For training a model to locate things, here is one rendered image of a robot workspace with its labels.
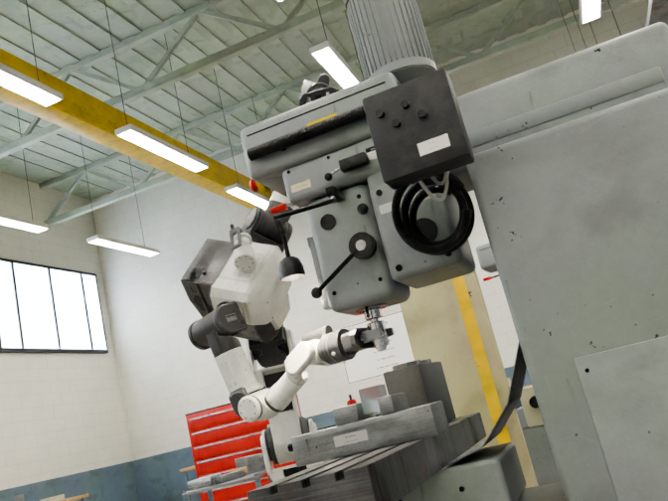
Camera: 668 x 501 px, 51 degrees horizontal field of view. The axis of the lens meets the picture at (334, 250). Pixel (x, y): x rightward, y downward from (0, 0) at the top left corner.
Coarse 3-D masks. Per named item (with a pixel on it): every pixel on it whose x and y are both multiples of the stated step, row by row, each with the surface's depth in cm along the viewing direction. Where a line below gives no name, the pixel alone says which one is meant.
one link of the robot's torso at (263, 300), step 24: (216, 240) 240; (192, 264) 233; (216, 264) 231; (264, 264) 228; (192, 288) 231; (216, 288) 223; (240, 288) 222; (264, 288) 224; (288, 288) 239; (264, 312) 225; (240, 336) 241; (264, 336) 237
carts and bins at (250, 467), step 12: (252, 456) 486; (240, 468) 471; (252, 468) 483; (264, 468) 488; (192, 480) 456; (204, 480) 450; (216, 480) 452; (228, 480) 453; (240, 480) 440; (192, 492) 439
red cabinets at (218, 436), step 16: (192, 416) 710; (208, 416) 704; (224, 416) 700; (192, 432) 706; (208, 432) 702; (224, 432) 697; (240, 432) 693; (256, 432) 687; (192, 448) 704; (208, 448) 699; (224, 448) 694; (240, 448) 690; (256, 448) 685; (208, 464) 696; (224, 464) 692; (288, 464) 675; (224, 496) 686; (240, 496) 682
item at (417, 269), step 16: (384, 192) 181; (384, 208) 180; (432, 208) 176; (448, 208) 176; (384, 224) 180; (432, 224) 175; (448, 224) 174; (384, 240) 179; (400, 240) 178; (432, 240) 174; (400, 256) 177; (416, 256) 175; (432, 256) 174; (448, 256) 173; (464, 256) 176; (400, 272) 176; (416, 272) 175; (432, 272) 177; (448, 272) 183; (464, 272) 189
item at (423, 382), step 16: (400, 368) 212; (416, 368) 208; (432, 368) 218; (400, 384) 210; (416, 384) 208; (432, 384) 214; (416, 400) 207; (432, 400) 209; (448, 400) 222; (448, 416) 217
